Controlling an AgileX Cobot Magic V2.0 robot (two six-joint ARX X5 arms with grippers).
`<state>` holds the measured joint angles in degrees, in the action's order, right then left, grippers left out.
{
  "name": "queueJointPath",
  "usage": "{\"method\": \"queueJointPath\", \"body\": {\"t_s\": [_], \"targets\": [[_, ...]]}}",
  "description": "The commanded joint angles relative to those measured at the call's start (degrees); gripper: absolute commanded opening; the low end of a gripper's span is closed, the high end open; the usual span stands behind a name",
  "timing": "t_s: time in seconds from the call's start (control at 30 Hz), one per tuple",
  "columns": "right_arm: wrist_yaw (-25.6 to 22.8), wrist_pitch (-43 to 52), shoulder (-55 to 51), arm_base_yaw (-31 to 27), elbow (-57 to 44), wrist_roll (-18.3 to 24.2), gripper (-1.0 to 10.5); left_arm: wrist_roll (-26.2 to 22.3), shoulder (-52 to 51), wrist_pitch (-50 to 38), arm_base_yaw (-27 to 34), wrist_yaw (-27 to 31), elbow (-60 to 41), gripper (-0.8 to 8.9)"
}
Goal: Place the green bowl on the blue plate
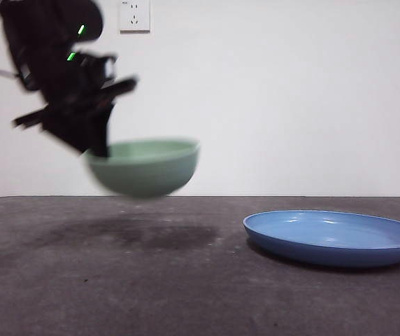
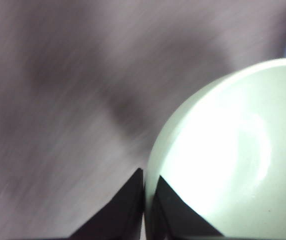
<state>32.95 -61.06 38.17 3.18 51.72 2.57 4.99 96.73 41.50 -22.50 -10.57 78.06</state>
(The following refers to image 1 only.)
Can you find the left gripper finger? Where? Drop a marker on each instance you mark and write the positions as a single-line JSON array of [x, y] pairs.
[[103, 133], [76, 134]]

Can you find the green ribbed bowl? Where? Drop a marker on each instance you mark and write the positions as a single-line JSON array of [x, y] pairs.
[[144, 175]]

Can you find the blue shallow plate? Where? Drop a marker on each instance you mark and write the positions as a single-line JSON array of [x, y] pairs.
[[326, 232]]

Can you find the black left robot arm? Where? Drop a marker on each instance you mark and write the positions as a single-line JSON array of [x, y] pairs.
[[46, 21]]

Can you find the white wall socket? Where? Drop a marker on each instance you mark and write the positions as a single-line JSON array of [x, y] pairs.
[[135, 17]]

